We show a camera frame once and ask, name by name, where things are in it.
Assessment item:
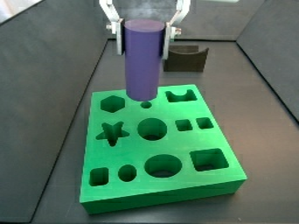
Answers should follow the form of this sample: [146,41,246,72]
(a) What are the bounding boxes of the green foam shape board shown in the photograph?
[78,85,246,214]

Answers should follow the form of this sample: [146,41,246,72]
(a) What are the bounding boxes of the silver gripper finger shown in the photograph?
[97,0,125,55]
[161,0,190,60]

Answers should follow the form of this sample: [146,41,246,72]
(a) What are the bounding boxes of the purple cylinder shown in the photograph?
[125,19,164,102]

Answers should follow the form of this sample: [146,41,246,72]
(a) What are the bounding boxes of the black cradle stand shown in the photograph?
[162,45,209,73]

